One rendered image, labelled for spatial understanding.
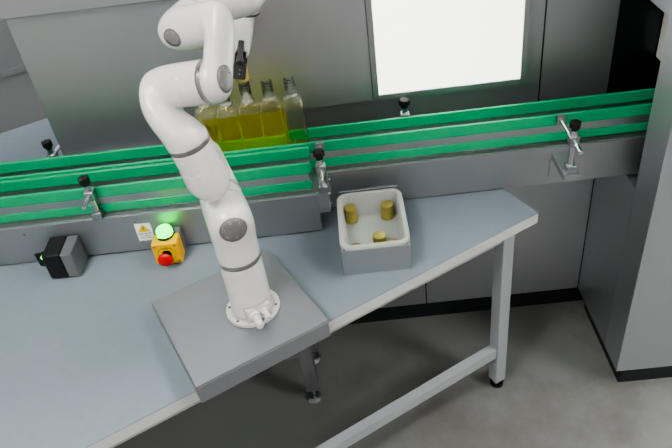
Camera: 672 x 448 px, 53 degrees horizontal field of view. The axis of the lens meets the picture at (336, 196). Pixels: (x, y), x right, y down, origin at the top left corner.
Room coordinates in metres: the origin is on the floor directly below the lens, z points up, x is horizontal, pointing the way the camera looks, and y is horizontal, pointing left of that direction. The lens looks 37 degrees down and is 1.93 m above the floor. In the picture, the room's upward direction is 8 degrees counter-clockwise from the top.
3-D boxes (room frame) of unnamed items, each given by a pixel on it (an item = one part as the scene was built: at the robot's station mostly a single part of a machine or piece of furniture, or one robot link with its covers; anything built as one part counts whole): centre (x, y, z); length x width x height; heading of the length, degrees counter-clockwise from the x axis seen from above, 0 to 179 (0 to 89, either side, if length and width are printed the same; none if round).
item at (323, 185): (1.44, 0.03, 0.95); 0.17 x 0.03 x 0.12; 178
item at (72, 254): (1.40, 0.74, 0.79); 0.08 x 0.08 x 0.08; 88
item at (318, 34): (1.69, -0.12, 1.15); 0.90 x 0.03 x 0.34; 88
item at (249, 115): (1.57, 0.20, 0.99); 0.06 x 0.06 x 0.21; 88
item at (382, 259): (1.36, -0.08, 0.79); 0.27 x 0.17 x 0.08; 178
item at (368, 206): (1.33, -0.08, 0.80); 0.22 x 0.17 x 0.09; 178
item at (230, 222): (1.13, 0.23, 1.03); 0.13 x 0.10 x 0.16; 15
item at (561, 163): (1.41, -0.61, 0.90); 0.17 x 0.05 x 0.23; 178
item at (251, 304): (1.10, 0.22, 0.87); 0.16 x 0.13 x 0.15; 23
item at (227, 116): (1.57, 0.25, 0.99); 0.06 x 0.06 x 0.21; 88
